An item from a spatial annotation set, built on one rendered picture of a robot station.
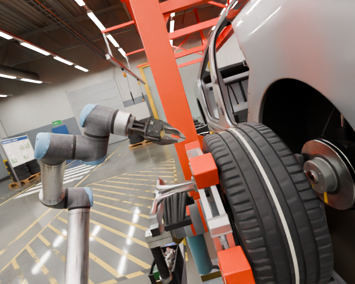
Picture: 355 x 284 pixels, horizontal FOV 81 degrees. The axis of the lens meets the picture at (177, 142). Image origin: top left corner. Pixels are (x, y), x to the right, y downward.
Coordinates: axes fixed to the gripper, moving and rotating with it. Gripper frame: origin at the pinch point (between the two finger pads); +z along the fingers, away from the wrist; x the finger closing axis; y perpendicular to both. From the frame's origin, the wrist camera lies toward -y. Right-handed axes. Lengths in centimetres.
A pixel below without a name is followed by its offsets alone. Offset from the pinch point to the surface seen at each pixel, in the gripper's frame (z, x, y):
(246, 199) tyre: 20.1, -15.8, 19.9
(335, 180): 66, -2, -2
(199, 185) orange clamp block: 7.8, -15.4, 11.7
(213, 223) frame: 13.4, -25.3, 15.2
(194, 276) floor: 42, -92, -94
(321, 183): 64, -4, -6
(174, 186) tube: 2.6, -19.3, -12.7
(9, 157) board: -528, -104, -716
